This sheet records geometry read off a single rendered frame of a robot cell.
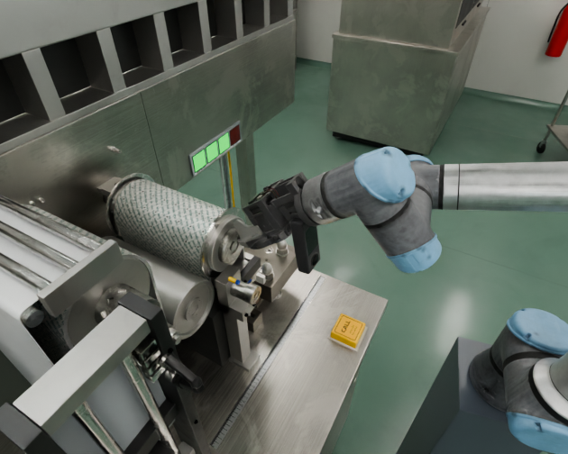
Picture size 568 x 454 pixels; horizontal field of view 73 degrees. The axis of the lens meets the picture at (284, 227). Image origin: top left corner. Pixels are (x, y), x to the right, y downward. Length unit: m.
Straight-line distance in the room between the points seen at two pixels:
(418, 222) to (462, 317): 1.85
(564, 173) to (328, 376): 0.64
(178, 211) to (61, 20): 0.38
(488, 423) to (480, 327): 1.36
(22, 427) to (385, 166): 0.45
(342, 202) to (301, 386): 0.56
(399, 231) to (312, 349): 0.55
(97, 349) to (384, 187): 0.37
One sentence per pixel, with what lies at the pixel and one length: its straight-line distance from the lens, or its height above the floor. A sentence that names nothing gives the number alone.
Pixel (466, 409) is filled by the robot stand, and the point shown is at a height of 0.90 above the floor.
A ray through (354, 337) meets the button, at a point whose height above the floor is 0.92.
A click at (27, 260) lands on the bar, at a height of 1.44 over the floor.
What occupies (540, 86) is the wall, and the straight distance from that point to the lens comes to 5.19.
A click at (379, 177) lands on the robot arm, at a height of 1.51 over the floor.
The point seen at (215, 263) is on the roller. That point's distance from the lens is 0.75.
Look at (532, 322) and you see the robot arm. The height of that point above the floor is 1.13.
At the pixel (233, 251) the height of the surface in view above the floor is 1.23.
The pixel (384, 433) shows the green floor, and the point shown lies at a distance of 1.95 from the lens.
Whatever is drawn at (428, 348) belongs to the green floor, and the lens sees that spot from 2.21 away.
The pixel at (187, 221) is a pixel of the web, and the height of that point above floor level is 1.31.
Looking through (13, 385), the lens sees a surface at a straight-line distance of 1.06.
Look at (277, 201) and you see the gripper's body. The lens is 0.62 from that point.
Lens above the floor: 1.78
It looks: 41 degrees down
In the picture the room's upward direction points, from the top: straight up
